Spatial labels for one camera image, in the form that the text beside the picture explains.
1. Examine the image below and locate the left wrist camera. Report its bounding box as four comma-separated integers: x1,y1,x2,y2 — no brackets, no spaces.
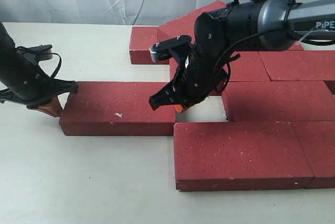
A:
17,44,52,64

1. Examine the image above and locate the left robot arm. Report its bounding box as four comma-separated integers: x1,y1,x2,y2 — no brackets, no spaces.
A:
1,24,79,117

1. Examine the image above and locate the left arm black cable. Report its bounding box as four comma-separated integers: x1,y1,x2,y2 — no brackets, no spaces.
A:
15,47,63,80

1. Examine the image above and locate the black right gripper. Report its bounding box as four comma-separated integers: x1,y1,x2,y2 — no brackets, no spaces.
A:
149,44,228,113

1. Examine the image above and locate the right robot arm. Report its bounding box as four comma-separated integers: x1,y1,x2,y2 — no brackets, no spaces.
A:
149,0,334,111

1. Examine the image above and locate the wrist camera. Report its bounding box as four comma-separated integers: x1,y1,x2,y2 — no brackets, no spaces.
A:
149,35,192,64
17,44,52,64

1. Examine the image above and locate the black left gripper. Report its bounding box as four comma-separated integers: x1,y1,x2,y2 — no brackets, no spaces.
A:
1,48,79,118

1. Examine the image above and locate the red brick with white chip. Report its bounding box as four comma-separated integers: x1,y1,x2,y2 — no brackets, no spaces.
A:
59,81,176,136

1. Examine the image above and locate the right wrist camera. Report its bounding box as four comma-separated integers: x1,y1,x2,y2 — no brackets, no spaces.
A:
149,35,192,64

